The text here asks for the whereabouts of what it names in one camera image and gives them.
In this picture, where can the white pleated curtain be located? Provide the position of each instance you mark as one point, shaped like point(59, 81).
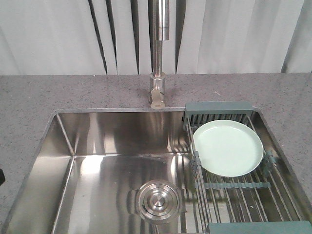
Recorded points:
point(127, 37)

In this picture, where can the teal wire dish rack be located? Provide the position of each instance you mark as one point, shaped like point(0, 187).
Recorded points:
point(268, 200)

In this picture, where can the stainless steel gooseneck faucet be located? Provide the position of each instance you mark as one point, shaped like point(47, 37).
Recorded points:
point(161, 22)

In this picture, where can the mint green round plate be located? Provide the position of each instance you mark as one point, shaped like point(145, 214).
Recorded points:
point(228, 148)

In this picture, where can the stainless steel sink basin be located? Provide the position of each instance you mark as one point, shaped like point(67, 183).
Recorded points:
point(87, 164)

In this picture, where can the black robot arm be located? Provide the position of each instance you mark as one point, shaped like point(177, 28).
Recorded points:
point(2, 177)

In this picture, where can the round steel sink drain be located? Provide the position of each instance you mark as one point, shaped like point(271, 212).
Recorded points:
point(156, 201)

